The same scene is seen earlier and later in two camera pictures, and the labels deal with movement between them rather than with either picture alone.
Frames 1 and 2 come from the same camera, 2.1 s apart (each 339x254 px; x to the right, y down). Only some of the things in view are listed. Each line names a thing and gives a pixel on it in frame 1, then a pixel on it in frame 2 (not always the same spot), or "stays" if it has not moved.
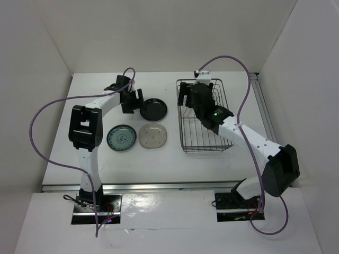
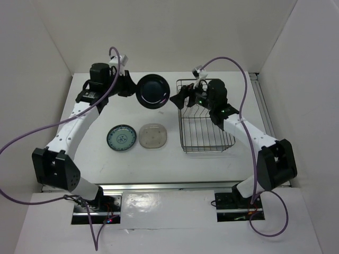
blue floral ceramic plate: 121,137 stays
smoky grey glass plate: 152,135 stays
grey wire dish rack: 196,137 stays
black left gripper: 136,103 → 130,87
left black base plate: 110,214 stays
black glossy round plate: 155,109 → 152,91
